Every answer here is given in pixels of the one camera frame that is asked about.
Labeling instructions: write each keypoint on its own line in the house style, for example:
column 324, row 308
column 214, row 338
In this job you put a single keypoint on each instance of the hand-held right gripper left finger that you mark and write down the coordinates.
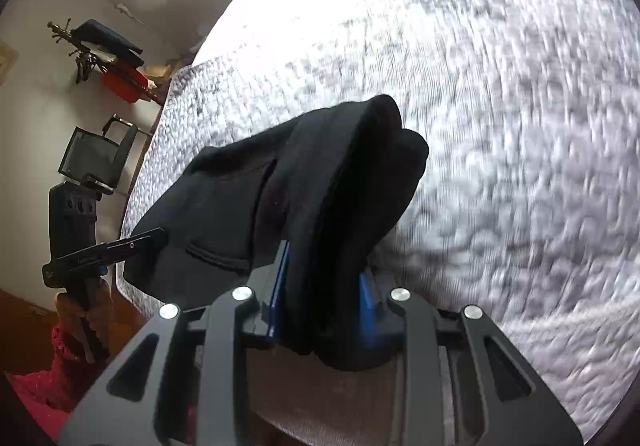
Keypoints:
column 280, row 296

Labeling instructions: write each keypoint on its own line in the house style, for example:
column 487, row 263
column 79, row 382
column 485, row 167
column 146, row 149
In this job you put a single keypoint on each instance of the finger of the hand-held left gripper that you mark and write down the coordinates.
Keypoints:
column 135, row 242

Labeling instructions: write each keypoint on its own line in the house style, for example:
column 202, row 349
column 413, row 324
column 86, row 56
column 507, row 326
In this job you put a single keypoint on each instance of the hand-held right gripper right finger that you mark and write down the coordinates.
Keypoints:
column 369, row 311

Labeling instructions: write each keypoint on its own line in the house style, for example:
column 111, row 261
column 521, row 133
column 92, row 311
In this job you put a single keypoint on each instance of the black pants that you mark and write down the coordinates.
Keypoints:
column 325, row 176

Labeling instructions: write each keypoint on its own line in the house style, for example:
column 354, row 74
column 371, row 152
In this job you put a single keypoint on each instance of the person's left forearm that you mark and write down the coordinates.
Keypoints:
column 67, row 351

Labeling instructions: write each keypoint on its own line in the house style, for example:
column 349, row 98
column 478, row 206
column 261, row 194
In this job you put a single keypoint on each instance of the person's left hand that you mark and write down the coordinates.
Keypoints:
column 102, row 308

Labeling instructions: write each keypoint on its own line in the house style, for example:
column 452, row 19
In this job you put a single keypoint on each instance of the black mesh office chair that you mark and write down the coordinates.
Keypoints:
column 87, row 154

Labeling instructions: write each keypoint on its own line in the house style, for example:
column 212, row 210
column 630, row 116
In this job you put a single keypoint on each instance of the red bag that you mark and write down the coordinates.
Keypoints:
column 125, row 82

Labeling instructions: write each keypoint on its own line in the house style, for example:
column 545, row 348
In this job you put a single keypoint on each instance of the cardboard box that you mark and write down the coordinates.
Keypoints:
column 159, row 72

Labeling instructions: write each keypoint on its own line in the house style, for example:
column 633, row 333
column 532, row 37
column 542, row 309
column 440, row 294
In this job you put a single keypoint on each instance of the person's red clothing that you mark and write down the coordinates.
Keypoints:
column 37, row 401

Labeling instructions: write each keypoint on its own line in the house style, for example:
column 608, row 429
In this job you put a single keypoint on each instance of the black hanging garment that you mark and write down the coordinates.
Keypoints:
column 107, row 39

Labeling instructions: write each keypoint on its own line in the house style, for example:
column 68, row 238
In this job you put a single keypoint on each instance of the wooden coat rack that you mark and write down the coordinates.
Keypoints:
column 57, row 29

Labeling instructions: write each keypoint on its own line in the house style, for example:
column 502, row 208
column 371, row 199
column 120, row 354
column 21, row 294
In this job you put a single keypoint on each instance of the white quilted mattress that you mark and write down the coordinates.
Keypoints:
column 500, row 126

